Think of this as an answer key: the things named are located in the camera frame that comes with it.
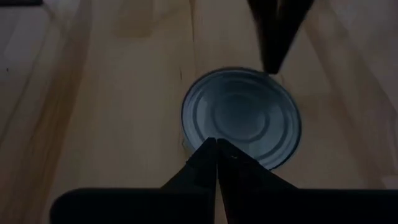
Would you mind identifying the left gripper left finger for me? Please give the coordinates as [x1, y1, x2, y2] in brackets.
[161, 138, 218, 224]

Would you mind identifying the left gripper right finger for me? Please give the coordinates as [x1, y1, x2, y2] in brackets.
[217, 139, 298, 224]

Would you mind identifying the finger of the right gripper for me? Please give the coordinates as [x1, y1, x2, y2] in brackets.
[275, 0, 315, 75]
[247, 0, 279, 74]

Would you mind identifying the green label tuna can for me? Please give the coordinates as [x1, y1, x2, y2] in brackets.
[180, 67, 303, 171]

